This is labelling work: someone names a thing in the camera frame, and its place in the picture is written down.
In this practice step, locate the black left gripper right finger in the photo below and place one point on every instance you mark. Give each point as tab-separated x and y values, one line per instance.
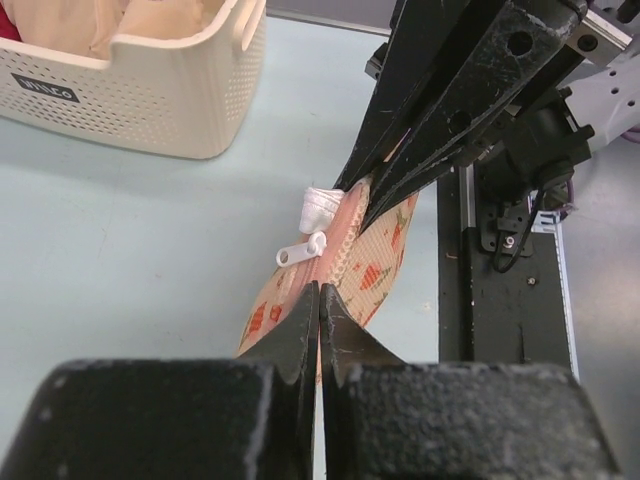
385	418

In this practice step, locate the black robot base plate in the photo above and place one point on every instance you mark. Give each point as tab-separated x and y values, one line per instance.
486	316

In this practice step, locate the cream plastic laundry basket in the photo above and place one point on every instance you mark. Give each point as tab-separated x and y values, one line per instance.
184	98

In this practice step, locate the beige bra in basket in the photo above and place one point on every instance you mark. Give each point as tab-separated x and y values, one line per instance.
86	27

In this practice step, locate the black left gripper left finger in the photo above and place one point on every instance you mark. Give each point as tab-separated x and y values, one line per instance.
251	417

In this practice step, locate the white zipper pull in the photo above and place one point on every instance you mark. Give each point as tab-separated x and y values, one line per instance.
313	247

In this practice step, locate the red garment in basket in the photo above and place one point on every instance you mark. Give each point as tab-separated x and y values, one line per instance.
8	28

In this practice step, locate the floral peach laundry bag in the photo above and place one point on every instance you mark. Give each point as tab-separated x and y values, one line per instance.
362	263

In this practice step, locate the white slotted cable duct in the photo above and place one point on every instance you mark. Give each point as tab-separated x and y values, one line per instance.
550	223

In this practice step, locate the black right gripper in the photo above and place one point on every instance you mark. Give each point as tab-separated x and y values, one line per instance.
525	89

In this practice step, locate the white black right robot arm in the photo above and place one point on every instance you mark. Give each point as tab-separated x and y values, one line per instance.
524	91

